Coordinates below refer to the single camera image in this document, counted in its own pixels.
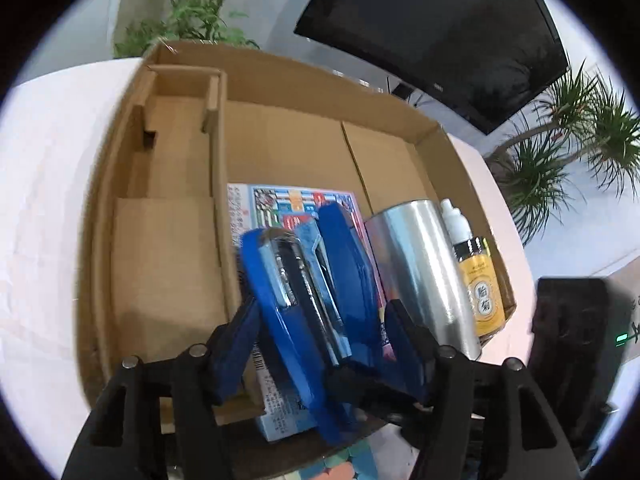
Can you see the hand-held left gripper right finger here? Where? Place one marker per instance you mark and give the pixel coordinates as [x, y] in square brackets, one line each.
[405, 345]

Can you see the spiky palm plant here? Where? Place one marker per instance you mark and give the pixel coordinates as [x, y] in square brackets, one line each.
[540, 180]

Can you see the pastel patterned sheet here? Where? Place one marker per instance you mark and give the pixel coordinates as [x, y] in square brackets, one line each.
[340, 462]

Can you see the colourful board game box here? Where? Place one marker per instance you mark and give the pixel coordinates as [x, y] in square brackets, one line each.
[300, 202]

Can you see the silver metal can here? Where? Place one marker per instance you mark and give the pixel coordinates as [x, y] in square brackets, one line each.
[425, 270]

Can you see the cardboard box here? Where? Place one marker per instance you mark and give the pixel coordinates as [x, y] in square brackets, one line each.
[165, 260]

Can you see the black television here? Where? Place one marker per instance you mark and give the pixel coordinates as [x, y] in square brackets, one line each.
[425, 35]

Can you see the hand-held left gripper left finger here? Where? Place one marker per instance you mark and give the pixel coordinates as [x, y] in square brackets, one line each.
[235, 345]

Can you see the blue stapler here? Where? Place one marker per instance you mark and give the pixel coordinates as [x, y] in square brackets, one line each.
[280, 310]

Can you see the yellow label glass jar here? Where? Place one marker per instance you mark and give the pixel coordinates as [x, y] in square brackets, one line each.
[482, 290]

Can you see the green leafy plant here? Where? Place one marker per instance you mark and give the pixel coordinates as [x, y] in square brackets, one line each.
[195, 5]

